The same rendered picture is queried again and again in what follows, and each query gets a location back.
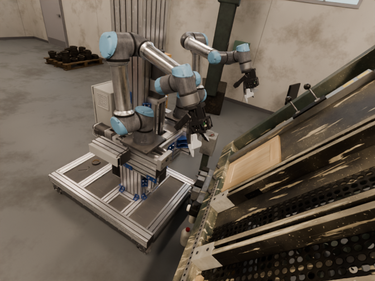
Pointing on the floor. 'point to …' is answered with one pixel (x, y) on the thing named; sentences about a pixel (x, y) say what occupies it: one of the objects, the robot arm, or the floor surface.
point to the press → (224, 20)
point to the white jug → (184, 236)
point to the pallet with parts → (72, 58)
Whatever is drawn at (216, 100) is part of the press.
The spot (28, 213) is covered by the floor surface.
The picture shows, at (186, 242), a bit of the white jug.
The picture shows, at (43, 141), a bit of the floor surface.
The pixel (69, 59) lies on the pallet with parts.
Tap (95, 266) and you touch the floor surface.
